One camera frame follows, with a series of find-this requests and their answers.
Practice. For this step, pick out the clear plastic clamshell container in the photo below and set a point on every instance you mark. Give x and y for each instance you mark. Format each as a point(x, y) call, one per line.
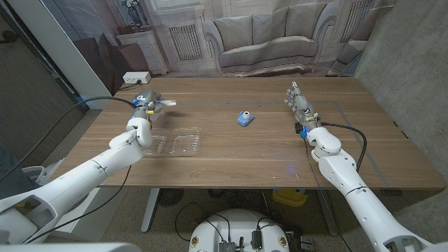
point(185, 141)

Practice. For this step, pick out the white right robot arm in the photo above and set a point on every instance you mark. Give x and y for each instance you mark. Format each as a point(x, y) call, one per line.
point(364, 210)

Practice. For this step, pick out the blue toy camera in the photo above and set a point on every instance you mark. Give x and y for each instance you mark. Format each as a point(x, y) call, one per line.
point(245, 119)

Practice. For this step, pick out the printed living room backdrop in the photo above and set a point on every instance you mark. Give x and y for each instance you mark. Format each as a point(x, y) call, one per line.
point(266, 35)

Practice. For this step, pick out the white power strip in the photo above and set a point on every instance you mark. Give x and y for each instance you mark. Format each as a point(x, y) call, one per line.
point(134, 77)

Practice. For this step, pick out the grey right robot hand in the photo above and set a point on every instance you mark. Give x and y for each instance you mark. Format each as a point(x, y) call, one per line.
point(302, 105)

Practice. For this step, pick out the black round floor fan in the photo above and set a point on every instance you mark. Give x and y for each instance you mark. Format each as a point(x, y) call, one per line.
point(171, 196)

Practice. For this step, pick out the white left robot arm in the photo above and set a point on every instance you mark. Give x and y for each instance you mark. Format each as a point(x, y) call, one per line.
point(77, 182)

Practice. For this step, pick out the white plastic stand base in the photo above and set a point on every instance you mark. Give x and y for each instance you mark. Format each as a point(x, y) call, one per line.
point(33, 173)

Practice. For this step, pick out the white table leg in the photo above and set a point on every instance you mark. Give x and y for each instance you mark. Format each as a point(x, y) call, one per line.
point(150, 210)

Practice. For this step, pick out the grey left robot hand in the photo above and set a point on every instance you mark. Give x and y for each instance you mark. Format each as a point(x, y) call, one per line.
point(147, 101)

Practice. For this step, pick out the yellow object under table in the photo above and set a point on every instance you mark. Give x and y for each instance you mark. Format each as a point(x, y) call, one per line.
point(290, 197)

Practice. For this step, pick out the person in blue jeans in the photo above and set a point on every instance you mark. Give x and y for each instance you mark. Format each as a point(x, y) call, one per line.
point(10, 175)

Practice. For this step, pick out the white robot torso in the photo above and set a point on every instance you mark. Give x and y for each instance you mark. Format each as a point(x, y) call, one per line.
point(238, 227)

